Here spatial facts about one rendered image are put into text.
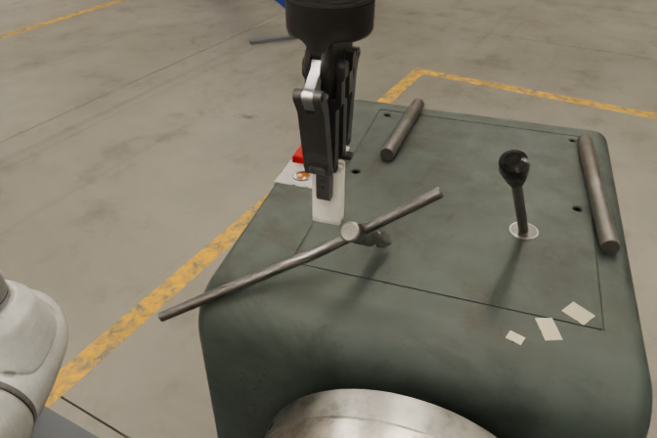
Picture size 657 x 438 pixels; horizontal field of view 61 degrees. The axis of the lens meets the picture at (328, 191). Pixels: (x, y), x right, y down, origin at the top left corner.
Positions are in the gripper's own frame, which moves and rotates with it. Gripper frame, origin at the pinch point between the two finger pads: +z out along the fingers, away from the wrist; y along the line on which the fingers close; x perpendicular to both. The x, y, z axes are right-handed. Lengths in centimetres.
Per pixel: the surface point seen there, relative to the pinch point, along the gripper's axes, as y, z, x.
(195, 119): -259, 138, -176
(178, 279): -113, 138, -104
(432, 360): 6.3, 13.8, 13.1
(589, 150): -37.2, 9.6, 29.8
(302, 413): 13.6, 17.5, 1.7
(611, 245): -14.4, 10.5, 31.0
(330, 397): 12.2, 15.8, 4.2
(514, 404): 7.7, 15.5, 21.5
